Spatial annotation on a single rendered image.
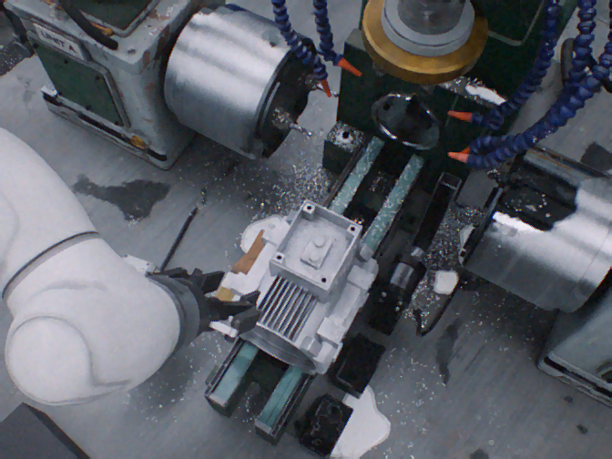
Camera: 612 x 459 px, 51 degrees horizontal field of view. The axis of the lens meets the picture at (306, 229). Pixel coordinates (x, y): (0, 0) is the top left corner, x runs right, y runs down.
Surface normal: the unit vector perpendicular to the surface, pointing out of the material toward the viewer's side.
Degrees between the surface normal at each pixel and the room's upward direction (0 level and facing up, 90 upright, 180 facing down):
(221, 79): 39
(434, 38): 0
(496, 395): 0
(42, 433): 2
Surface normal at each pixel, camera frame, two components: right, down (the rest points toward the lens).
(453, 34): 0.02, -0.42
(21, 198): 0.38, -0.41
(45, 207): 0.52, -0.51
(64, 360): 0.02, 0.03
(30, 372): -0.30, 0.15
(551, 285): -0.46, 0.58
